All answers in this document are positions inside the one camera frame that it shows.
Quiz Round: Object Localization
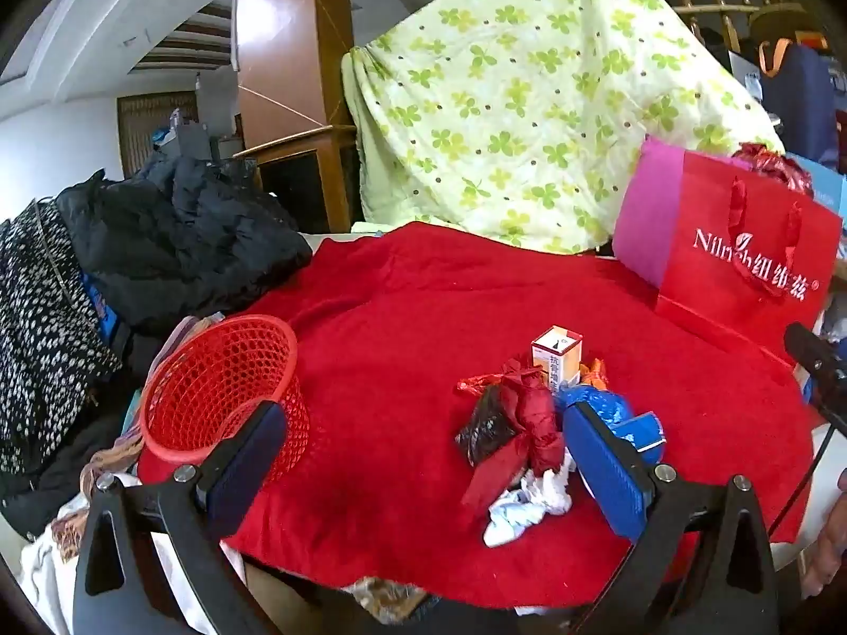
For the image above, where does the red mesh plastic basket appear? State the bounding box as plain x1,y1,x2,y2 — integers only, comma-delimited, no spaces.
139,315,312,485

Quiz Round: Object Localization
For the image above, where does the white cloth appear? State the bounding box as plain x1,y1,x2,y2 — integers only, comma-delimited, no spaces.
20,496,232,635

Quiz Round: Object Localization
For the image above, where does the red foil wrapper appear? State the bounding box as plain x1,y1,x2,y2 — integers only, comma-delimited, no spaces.
455,374,507,398

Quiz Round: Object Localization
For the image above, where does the brown patterned cloth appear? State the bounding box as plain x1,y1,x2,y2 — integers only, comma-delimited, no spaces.
350,575,431,616

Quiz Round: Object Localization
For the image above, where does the brown wooden screen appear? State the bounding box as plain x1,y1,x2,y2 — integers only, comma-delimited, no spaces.
118,91,200,179

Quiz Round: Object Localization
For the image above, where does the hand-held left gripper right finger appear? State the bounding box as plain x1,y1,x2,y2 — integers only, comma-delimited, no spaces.
561,402,780,635

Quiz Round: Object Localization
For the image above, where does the orange white medicine box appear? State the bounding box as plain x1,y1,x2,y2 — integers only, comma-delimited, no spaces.
531,326,584,390

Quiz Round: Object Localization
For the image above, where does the red foil bow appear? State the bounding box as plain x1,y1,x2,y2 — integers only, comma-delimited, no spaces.
731,142,816,199

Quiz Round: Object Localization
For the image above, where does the black white floral garment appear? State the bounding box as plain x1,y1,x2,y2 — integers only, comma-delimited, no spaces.
0,198,127,477

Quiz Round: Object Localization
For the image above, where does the striped scarf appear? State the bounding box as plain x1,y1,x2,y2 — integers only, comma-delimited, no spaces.
79,314,222,500

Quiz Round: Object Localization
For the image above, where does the navy bag with orange straps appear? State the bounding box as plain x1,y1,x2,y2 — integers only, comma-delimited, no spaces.
751,40,841,166

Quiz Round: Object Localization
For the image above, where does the person's right hand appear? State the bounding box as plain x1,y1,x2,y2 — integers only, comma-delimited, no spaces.
797,466,847,600

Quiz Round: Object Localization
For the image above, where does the black plastic bag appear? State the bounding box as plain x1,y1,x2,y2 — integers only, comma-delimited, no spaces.
454,384,524,467

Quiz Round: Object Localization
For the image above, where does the green clover print quilt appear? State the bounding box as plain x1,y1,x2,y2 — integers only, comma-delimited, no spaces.
340,0,788,256

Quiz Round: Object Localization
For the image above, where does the blue plastic bag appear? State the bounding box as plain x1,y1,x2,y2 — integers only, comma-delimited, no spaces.
556,384,636,441

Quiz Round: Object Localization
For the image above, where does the red fleece blanket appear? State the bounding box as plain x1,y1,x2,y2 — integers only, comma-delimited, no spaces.
139,221,828,610

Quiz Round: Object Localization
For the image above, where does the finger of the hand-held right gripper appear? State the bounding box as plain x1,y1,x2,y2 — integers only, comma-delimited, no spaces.
784,323,847,438

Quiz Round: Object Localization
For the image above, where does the red and pink gift bag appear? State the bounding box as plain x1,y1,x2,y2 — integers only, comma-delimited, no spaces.
612,137,844,368

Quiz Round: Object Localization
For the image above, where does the red plastic bag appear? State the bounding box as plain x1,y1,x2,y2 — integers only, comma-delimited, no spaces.
461,362,567,522

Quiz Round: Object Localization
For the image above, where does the white plastic bag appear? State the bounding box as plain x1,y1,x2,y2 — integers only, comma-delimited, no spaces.
482,459,573,549

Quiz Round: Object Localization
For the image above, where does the light blue carton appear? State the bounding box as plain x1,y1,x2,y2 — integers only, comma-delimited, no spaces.
787,152,847,219

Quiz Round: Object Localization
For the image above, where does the black puffer jacket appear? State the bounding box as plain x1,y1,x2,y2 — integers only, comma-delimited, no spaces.
59,152,313,338

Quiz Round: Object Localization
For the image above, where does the grey storage box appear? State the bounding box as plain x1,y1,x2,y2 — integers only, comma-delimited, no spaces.
173,120,214,161

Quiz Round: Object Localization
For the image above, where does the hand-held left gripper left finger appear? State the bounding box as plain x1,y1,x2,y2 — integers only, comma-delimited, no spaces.
71,400,289,635

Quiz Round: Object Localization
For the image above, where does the blue printed garment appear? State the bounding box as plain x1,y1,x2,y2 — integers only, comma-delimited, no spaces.
83,274,130,345

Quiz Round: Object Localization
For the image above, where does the wooden pillar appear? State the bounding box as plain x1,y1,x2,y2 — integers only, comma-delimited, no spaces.
233,0,364,235

